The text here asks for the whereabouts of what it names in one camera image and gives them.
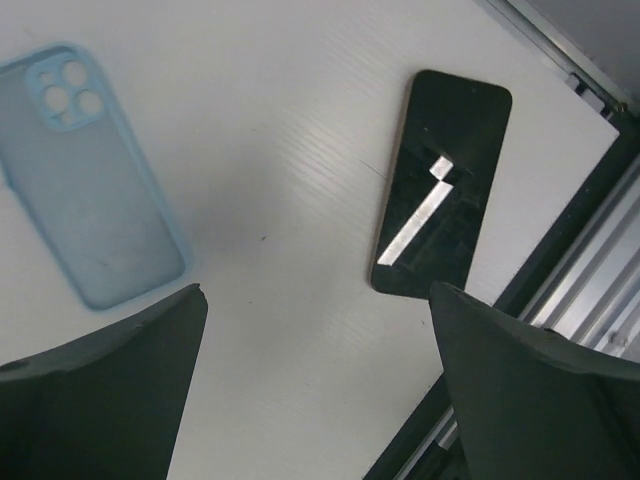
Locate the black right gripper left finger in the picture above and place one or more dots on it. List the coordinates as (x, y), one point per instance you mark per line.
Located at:
(107, 405)

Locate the gold framed black smartphone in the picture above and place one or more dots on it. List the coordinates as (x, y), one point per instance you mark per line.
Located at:
(447, 156)

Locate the aluminium frame rail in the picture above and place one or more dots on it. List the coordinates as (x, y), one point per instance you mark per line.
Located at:
(559, 242)

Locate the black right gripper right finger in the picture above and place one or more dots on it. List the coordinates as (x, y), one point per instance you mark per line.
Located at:
(529, 403)

